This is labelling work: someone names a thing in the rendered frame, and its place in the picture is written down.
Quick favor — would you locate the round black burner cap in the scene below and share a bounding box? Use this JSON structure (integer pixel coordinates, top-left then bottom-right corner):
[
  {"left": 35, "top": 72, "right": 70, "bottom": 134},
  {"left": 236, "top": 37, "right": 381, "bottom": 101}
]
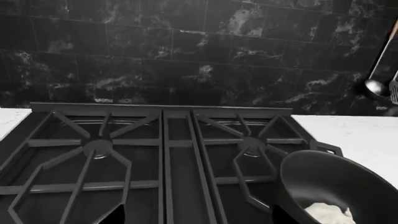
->
[
  {"left": 237, "top": 136, "right": 268, "bottom": 157},
  {"left": 81, "top": 139, "right": 114, "bottom": 160}
]

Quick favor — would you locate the black gas stove cooktop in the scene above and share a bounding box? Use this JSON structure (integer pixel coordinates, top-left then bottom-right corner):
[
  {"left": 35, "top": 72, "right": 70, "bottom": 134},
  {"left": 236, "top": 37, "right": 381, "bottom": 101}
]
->
[{"left": 0, "top": 101, "right": 343, "bottom": 224}]

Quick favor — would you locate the slotted steel spatula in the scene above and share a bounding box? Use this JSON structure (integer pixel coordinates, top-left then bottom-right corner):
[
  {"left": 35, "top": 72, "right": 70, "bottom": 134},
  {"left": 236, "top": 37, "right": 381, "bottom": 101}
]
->
[{"left": 388, "top": 69, "right": 398, "bottom": 105}]

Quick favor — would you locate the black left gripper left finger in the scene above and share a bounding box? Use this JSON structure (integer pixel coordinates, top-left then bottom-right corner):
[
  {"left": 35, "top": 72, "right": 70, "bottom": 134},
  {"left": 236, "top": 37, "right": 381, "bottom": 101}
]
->
[{"left": 102, "top": 203, "right": 126, "bottom": 224}]

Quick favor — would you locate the narrow black centre grate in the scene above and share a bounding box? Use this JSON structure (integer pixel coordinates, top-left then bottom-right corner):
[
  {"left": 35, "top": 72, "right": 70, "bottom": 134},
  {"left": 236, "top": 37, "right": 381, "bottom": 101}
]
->
[{"left": 162, "top": 109, "right": 219, "bottom": 224}]

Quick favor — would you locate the dark grey cooking pot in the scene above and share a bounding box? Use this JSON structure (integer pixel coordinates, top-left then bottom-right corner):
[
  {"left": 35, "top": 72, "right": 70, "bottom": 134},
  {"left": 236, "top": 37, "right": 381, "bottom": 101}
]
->
[{"left": 279, "top": 149, "right": 398, "bottom": 224}]

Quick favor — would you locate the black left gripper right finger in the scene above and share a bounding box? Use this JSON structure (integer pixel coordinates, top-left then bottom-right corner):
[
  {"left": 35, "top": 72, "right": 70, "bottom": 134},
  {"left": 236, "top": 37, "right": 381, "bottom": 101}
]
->
[{"left": 272, "top": 204, "right": 300, "bottom": 224}]

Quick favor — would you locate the steel ladle with wooden handle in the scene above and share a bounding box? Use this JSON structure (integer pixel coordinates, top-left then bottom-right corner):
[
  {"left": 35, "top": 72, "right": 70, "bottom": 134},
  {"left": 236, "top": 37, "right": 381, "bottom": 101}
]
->
[{"left": 364, "top": 17, "right": 398, "bottom": 99}]

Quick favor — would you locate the black cast iron burner grate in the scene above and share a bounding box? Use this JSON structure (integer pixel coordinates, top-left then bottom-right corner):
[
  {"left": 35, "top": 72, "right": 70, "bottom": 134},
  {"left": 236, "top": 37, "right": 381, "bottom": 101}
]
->
[
  {"left": 190, "top": 109, "right": 343, "bottom": 224},
  {"left": 0, "top": 110, "right": 165, "bottom": 224}
]

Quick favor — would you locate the pale frozen meat piece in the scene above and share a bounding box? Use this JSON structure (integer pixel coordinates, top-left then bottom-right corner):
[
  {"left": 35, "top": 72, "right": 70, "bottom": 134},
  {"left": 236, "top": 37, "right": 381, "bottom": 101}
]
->
[{"left": 303, "top": 202, "right": 357, "bottom": 224}]

